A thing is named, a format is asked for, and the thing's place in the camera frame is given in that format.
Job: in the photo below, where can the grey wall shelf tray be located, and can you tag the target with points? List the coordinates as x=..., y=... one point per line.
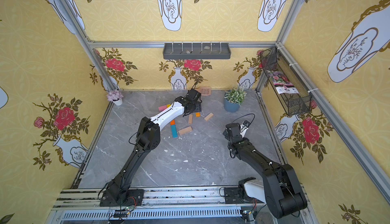
x=196, y=51

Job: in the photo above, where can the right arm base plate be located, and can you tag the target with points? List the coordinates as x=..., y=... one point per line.
x=238, y=195

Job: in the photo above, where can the green artificial plant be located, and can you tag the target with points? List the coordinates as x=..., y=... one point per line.
x=236, y=95

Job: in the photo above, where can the pink wooden block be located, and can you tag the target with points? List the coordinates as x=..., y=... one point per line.
x=162, y=108

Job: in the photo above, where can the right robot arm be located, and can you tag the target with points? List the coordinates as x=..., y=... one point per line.
x=281, y=190

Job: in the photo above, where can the small pink flower pot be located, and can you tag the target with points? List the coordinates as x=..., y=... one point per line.
x=116, y=97

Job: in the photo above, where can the natural wooden block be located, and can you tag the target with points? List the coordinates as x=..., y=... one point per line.
x=185, y=130
x=190, y=119
x=210, y=115

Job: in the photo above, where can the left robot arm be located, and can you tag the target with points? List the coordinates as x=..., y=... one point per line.
x=147, y=138

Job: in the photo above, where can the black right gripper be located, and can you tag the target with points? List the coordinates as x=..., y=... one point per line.
x=230, y=132

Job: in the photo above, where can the blue plant pot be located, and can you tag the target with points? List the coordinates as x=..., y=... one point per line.
x=231, y=107

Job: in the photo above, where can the black wire basket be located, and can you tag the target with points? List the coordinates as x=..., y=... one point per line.
x=293, y=104

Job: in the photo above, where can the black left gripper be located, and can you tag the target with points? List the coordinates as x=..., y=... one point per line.
x=195, y=106

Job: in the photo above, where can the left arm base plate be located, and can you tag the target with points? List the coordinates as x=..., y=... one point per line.
x=114, y=197

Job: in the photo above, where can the teal wooden block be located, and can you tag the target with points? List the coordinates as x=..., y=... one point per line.
x=174, y=131

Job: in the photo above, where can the pink plastic scoop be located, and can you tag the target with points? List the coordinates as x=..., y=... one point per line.
x=204, y=91

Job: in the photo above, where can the printed packet in basket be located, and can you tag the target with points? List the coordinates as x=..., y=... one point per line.
x=282, y=83

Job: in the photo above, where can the aluminium front rail frame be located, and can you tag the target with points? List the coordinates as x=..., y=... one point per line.
x=171, y=202

